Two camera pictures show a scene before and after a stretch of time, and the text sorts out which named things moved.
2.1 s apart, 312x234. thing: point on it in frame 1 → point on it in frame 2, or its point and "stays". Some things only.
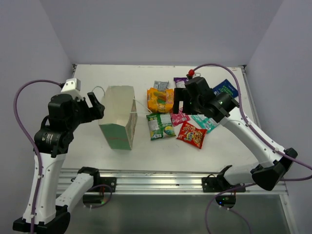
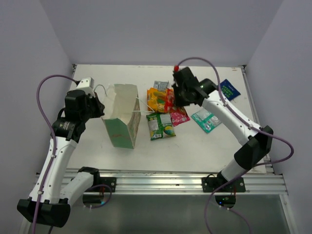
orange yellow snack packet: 160,101 stays
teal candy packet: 207,123 stays
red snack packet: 191,135 → 169,105
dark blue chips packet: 225,87 stays
